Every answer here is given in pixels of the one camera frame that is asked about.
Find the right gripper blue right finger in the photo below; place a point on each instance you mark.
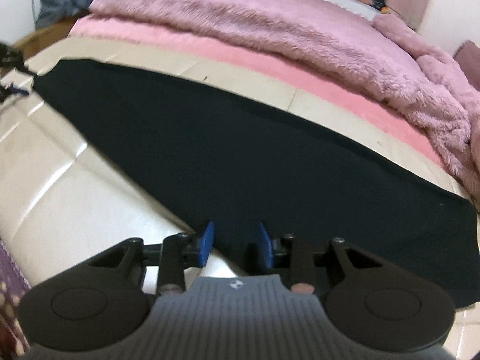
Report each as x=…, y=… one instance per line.
x=269, y=248

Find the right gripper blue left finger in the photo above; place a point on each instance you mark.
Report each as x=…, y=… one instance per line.
x=203, y=244

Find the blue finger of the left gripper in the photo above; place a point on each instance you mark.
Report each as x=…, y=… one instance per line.
x=6, y=92
x=13, y=59

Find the black pants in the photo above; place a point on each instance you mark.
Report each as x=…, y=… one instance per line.
x=207, y=154

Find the cardboard box with print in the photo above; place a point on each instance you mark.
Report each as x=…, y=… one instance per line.
x=40, y=39

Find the pink bed sheet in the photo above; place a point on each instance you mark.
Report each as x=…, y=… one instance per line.
x=275, y=66

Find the fluffy purple blanket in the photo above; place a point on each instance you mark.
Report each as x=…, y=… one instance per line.
x=382, y=57

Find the purple quilted headboard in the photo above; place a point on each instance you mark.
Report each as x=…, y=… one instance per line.
x=468, y=58

